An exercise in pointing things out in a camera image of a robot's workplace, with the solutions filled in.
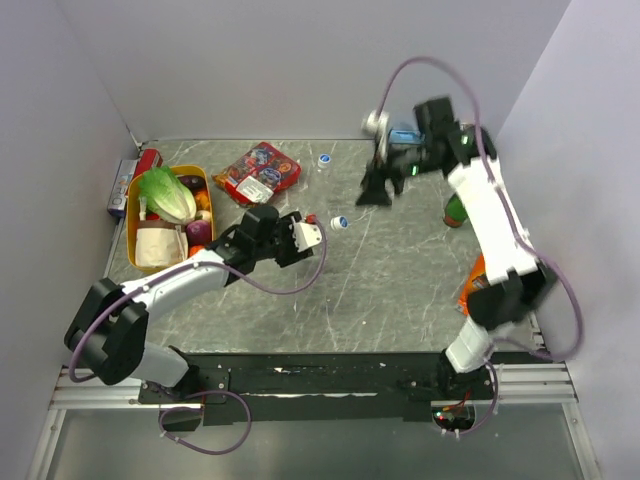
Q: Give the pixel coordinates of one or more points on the grey foil box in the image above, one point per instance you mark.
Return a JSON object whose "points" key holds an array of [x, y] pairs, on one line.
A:
{"points": [[116, 205]]}

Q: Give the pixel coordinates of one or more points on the dark eggplant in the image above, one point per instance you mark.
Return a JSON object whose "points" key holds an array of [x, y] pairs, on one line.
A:
{"points": [[193, 182]]}

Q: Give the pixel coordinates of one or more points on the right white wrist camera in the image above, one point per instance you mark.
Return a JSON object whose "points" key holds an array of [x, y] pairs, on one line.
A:
{"points": [[376, 126]]}

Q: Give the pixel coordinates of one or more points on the clear plastic bottle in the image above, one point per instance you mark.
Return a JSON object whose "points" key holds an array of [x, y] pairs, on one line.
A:
{"points": [[327, 223], [317, 182]]}

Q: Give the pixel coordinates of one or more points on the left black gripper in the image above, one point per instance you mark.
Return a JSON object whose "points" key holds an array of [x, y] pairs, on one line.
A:
{"points": [[292, 254]]}

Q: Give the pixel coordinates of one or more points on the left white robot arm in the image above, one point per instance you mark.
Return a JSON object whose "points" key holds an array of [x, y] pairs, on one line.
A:
{"points": [[108, 336]]}

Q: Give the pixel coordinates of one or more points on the red snack package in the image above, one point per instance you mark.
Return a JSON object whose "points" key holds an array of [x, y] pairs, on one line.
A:
{"points": [[258, 175]]}

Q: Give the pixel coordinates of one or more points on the green glass bottle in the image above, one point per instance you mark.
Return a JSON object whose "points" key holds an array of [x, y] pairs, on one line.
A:
{"points": [[454, 214]]}

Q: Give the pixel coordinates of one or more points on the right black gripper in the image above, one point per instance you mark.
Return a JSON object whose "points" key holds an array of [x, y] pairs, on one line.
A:
{"points": [[373, 193]]}

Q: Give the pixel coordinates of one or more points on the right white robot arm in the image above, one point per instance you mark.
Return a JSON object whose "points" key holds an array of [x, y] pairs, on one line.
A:
{"points": [[517, 279]]}

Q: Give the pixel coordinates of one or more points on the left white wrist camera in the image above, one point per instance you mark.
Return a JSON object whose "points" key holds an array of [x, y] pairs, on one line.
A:
{"points": [[306, 235]]}

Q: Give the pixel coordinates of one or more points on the blue tissue pack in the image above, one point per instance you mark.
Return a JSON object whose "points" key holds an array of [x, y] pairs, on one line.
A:
{"points": [[405, 137]]}

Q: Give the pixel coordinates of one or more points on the orange razor box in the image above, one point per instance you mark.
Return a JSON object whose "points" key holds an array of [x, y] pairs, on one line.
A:
{"points": [[476, 280]]}

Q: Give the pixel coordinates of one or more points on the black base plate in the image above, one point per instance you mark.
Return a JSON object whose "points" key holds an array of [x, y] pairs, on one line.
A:
{"points": [[233, 387]]}

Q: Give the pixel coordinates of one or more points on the aluminium rail frame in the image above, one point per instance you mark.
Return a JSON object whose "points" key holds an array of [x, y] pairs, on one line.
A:
{"points": [[517, 383]]}

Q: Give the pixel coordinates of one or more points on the red onion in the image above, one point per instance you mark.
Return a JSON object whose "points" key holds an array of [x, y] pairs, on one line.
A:
{"points": [[199, 232]]}

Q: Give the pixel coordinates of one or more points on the orange fruit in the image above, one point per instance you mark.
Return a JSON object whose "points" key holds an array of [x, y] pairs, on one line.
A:
{"points": [[193, 250]]}

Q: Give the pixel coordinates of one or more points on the beige paper bag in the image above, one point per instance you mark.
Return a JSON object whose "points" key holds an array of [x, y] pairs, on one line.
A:
{"points": [[160, 247]]}

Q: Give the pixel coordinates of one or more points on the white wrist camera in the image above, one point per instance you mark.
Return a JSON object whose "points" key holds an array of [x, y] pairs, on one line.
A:
{"points": [[376, 126], [306, 235]]}

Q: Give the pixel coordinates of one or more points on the green cabbage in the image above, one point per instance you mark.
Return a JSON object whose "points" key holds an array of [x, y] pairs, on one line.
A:
{"points": [[167, 196]]}

